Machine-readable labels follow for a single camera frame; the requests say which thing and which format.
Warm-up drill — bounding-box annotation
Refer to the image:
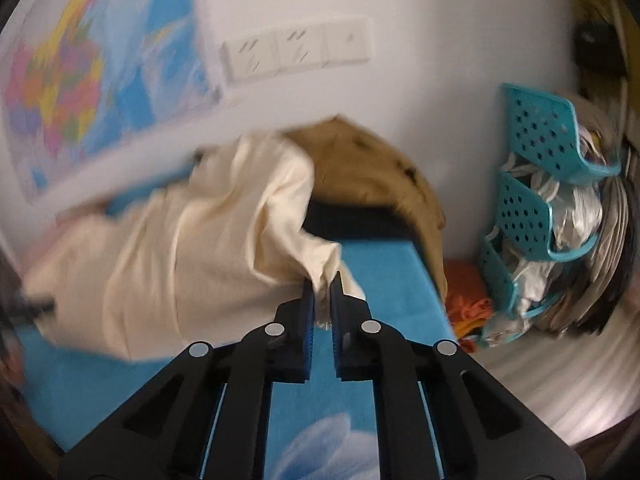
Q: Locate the colourful wall map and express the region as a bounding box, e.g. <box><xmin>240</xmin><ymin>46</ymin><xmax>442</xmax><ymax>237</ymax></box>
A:
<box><xmin>1</xmin><ymin>0</ymin><xmax>222</xmax><ymax>200</ymax></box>

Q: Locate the blue floral bed sheet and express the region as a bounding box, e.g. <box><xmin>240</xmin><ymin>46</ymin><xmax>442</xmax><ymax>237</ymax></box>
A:
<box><xmin>16</xmin><ymin>161</ymin><xmax>459</xmax><ymax>480</ymax></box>

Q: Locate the teal plastic basket rack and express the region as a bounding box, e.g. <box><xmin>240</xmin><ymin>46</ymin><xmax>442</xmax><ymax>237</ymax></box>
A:
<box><xmin>480</xmin><ymin>84</ymin><xmax>634</xmax><ymax>347</ymax></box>

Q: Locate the orange cloth on floor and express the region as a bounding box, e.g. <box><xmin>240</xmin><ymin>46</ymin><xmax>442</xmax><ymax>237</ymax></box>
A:
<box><xmin>444</xmin><ymin>260</ymin><xmax>494</xmax><ymax>353</ymax></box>

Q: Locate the brown folded garment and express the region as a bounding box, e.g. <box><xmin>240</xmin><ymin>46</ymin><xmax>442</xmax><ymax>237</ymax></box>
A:
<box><xmin>282</xmin><ymin>116</ymin><xmax>448</xmax><ymax>298</ymax></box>

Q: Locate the cream beige coat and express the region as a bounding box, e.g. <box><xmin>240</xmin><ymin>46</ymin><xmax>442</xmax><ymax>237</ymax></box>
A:
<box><xmin>23</xmin><ymin>134</ymin><xmax>363</xmax><ymax>361</ymax></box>

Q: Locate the white wall socket panel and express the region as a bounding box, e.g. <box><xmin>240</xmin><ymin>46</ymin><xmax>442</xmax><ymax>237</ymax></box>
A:
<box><xmin>221</xmin><ymin>16</ymin><xmax>373</xmax><ymax>84</ymax></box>

